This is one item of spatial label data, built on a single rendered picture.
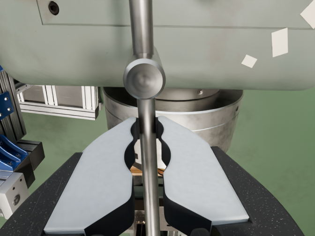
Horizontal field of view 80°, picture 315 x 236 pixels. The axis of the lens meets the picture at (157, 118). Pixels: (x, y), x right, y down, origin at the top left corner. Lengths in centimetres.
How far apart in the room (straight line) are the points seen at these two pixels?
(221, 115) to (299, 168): 221
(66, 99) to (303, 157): 228
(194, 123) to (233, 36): 14
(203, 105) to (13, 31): 29
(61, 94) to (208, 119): 136
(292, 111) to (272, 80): 173
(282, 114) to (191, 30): 181
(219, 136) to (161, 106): 12
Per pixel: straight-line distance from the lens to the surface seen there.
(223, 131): 38
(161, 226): 104
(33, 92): 169
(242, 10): 27
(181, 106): 33
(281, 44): 30
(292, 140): 224
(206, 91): 37
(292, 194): 280
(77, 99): 155
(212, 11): 26
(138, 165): 43
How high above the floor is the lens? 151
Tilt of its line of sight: 61 degrees down
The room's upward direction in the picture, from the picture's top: 178 degrees counter-clockwise
